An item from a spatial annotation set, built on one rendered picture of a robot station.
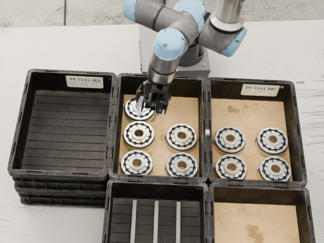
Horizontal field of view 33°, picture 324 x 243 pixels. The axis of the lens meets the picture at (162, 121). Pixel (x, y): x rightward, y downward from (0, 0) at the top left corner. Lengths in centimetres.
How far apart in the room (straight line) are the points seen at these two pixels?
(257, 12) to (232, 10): 163
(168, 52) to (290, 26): 110
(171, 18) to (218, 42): 43
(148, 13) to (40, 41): 87
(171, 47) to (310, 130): 87
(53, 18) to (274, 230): 208
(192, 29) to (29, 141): 70
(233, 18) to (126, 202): 69
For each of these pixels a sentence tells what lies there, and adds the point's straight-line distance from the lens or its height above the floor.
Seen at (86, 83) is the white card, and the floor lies 88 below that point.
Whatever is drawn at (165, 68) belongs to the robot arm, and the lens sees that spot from 145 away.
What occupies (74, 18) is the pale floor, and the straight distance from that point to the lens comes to 336.
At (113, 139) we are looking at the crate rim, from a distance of 172.
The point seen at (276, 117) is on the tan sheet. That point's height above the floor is 83.
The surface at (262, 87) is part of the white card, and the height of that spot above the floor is 90.
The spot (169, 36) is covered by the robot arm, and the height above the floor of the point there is 135.
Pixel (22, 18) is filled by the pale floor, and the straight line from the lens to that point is 340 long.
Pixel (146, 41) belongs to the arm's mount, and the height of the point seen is 81.
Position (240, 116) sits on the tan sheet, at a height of 83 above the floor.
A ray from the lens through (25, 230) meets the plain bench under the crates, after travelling 187.
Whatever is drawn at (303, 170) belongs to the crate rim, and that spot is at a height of 93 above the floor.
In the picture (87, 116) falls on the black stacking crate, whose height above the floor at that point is 83.
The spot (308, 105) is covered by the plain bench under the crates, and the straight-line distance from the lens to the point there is 218.
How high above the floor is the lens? 239
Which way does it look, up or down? 56 degrees down
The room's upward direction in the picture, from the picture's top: 4 degrees clockwise
